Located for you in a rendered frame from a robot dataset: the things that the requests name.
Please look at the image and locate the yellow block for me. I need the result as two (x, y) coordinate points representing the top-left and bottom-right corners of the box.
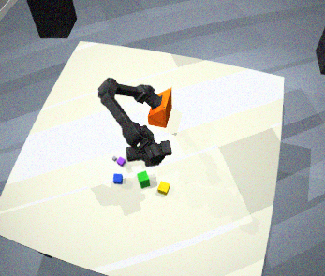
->
(157, 181), (170, 196)

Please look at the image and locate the small purple block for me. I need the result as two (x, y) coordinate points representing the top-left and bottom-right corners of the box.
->
(117, 157), (126, 166)

